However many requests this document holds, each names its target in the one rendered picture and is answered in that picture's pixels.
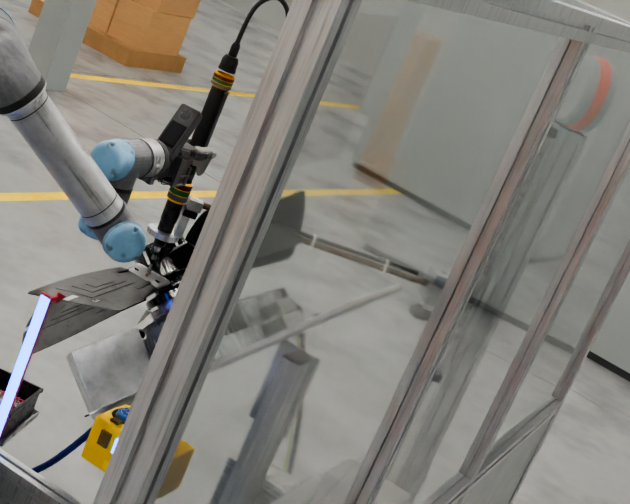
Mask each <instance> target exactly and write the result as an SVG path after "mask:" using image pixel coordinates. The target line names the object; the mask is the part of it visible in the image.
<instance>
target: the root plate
mask: <svg viewBox="0 0 630 504"><path fill-rule="evenodd" d="M135 267H136V268H137V269H139V271H137V270H135ZM127 269H129V271H131V272H132V273H134V274H136V275H138V276H140V277H141V278H143V279H144V280H146V281H150V282H151V284H152V285H153V286H155V287H156V288H157V289H159V288H161V287H164V286H166V285H169V284H170V281H169V280H168V279H166V278H165V277H163V276H161V275H159V274H158V273H156V272H154V271H153V270H152V271H151V274H149V275H148V277H147V276H145V275H146V273H145V271H146V269H147V267H146V266H144V265H142V264H135V265H132V266H129V267H127ZM155 280H158V281H160V282H159V283H157V282H156V281H155Z"/></svg>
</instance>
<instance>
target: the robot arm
mask: <svg viewBox="0 0 630 504"><path fill-rule="evenodd" d="M46 85H47V83H46V81H45V79H44V78H43V77H42V75H41V74H40V72H39V71H38V69H37V67H36V65H35V63H34V62H33V60H32V58H31V56H30V54H29V51H28V49H27V47H26V45H25V42H24V40H23V38H22V36H21V34H20V32H19V31H18V30H17V28H16V27H15V24H14V22H13V20H12V18H11V16H10V15H9V14H8V13H7V12H6V11H5V10H4V9H2V8H1V7H0V116H6V117H8V118H9V119H10V120H11V122H12V123H13V124H14V126H15V127H16V129H17V130H18V131H19V133H20V134H21V135H22V137H23V138H24V139H25V141H26V142H27V143H28V145H29V146H30V147H31V149H32V150H33V151H34V153H35V154H36V155H37V157H38V158H39V160H40V161H41V162H42V164H43V165H44V166H45V168H46V169H47V170H48V172H49V173H50V174H51V176H52V177H53V178H54V180H55V181H56V182H57V184H58V185H59V186H60V188H61V189H62V191H63V192H64V193H65V195H66V196H67V197H68V199H69V200H70V201H71V203H72V204H73V205H74V207H75V208H76V209H77V211H78V212H79V213H80V215H81V216H80V219H79V222H78V228H79V230H80V231H81V232H82V233H84V234H85V235H86V236H88V237H90V238H92V239H95V240H98V241H100V243H101V244H102V245H103V249H104V251H105V252H106V253H107V254H108V255H109V256H110V257H111V258H112V259H113V260H115V261H117V262H121V263H127V262H131V261H134V260H135V259H137V258H138V257H140V256H141V254H142V253H143V252H144V250H145V247H146V236H145V234H144V230H143V228H142V226H141V225H140V224H139V223H138V222H137V220H136V219H135V217H134V216H133V214H132V212H131V211H130V209H129V208H128V206H127V204H128V201H129V198H130V196H131V193H132V190H133V187H134V184H135V181H136V178H138V179H140V180H142V181H144V182H145V183H147V184H149V185H153V184H154V181H155V180H158V182H161V184H162V185H169V186H171V187H178V186H186V183H187V180H188V178H189V175H190V173H191V170H192V168H191V167H190V165H193V166H196V167H197V170H196V174H197V176H201V175H203V173H204V172H205V170H206V168H207V167H208V165H209V163H210V161H211V160H212V159H213V158H215V157H216V155H217V151H216V149H215V148H214V147H199V146H195V147H194V146H192V145H190V141H191V138H192V137H190V136H191V134H192V133H193V131H194V130H195V128H196V127H197V125H198V124H199V122H200V121H201V119H202V115H201V112H200V111H198V110H196V109H194V108H192V107H190V106H188V105H186V104H181V105H180V107H179V108H178V110H177V111H176V113H175V114H174V115H173V117H172V118H171V120H170V121H169V123H168V124H167V126H166V127H165V128H164V130H163V131H162V133H161V134H160V136H159V137H158V139H152V138H134V139H122V138H115V139H111V140H106V141H102V142H100V143H98V144H97V145H96V146H95V147H94V149H93V150H92V152H91V155H90V154H89V152H88V151H87V150H86V148H85V147H84V145H83V144H82V143H81V141H80V140H79V138H78V137H77V135H76V134H75V133H74V131H73V130H72V128H71V127H70V125H69V124H68V123H67V121H66V120H65V118H64V117H63V116H62V114H61V113H60V111H59V110H58V108H57V107H56V106H55V104H54V103H53V101H52V100H51V99H50V97H49V96H48V94H47V93H46V91H45V90H46ZM162 182H163V183H165V184H163V183H162Z"/></svg>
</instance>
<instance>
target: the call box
mask: <svg viewBox="0 0 630 504"><path fill-rule="evenodd" d="M126 407H127V408H128V409H131V406H129V405H126V404H125V405H123V406H120V407H117V408H115V409H112V410H109V411H107V412H104V413H102V414H99V415H97V416H96V418H95V421H94V423H93V426H92V429H91V431H90V434H89V436H88V439H87V441H86V444H85V447H84V449H83V452H82V454H81V456H82V457H83V458H84V459H86V460H87V461H89V462H90V463H92V464H93V465H95V466H96V467H98V468H99V469H101V470H102V471H104V472H105V471H106V469H107V466H108V464H109V461H110V459H111V456H112V453H111V450H112V448H113V445H114V443H115V440H116V438H119V436H120V434H121V431H122V429H123V426H124V424H125V422H124V421H123V423H122V424H120V425H116V424H114V423H113V422H111V421H110V419H111V418H113V417H115V416H116V413H117V411H118V409H120V408H126ZM102 429H105V430H106V431H108V432H109V433H111V434H112V437H111V440H110V442H109V445H108V447H107V449H105V448H103V447H102V446H100V445H98V444H97V440H98V438H99V435H100V432H101V430H102Z"/></svg>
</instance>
